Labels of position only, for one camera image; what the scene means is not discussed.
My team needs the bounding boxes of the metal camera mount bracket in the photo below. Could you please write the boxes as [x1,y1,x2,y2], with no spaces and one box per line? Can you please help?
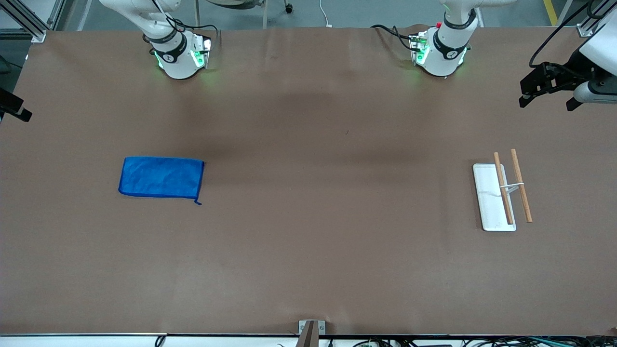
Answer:
[296,320,326,347]

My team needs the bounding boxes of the chair base with caster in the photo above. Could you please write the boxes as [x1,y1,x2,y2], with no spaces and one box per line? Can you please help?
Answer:
[195,0,295,29]

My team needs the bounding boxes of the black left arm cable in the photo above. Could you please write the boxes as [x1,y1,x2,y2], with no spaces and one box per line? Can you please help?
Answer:
[529,0,603,68]

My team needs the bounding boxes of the blue microfibre towel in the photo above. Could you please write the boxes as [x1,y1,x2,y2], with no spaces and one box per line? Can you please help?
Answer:
[118,156,205,206]

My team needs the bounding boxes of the white towel rack wooden bars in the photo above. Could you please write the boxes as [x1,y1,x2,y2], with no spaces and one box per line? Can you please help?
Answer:
[472,148,533,232]

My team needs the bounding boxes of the brown table cover mat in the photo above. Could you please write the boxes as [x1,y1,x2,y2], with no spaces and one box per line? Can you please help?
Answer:
[0,27,617,336]

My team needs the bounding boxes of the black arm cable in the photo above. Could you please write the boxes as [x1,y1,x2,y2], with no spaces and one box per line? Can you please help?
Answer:
[142,0,220,49]
[529,0,603,68]

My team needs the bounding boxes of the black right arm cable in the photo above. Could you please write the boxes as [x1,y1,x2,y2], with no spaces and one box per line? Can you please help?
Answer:
[142,0,220,49]

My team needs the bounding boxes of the black base power cable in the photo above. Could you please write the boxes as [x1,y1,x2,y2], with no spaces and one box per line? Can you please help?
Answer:
[370,24,421,52]

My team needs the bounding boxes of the bundle of cables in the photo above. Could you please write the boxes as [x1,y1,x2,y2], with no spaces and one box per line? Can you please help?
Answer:
[277,335,617,347]

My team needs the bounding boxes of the aluminium frame profile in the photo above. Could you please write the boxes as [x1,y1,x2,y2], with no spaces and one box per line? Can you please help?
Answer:
[576,0,617,38]
[0,0,66,43]

